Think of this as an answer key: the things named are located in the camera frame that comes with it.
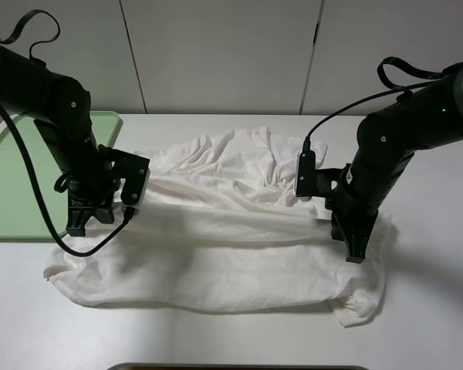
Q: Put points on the white short sleeve shirt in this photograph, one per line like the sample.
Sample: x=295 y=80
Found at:
x=220 y=231

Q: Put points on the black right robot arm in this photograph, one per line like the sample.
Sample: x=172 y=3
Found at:
x=387 y=141

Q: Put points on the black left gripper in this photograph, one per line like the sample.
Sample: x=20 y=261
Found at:
x=86 y=197

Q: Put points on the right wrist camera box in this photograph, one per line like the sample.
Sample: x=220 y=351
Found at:
x=305 y=187

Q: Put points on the green plastic tray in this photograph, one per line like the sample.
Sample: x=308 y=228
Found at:
x=20 y=217

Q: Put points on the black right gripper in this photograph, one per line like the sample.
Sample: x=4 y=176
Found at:
x=353 y=216

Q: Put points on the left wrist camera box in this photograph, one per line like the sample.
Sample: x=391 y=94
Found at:
x=135 y=171

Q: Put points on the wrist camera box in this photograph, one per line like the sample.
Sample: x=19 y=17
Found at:
x=305 y=187
x=135 y=171

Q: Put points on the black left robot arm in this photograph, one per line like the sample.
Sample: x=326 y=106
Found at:
x=60 y=109

